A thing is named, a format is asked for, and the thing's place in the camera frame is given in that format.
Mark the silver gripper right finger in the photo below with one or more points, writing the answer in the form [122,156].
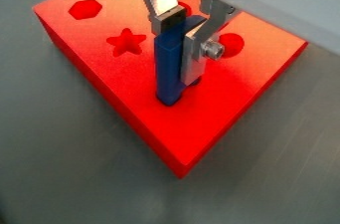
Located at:
[200,45]

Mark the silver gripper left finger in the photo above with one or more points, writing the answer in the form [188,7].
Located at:
[164,2]

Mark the blue square-circle peg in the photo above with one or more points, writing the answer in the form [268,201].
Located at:
[168,47]

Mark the red shape-sorting block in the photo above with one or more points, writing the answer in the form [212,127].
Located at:
[104,35]

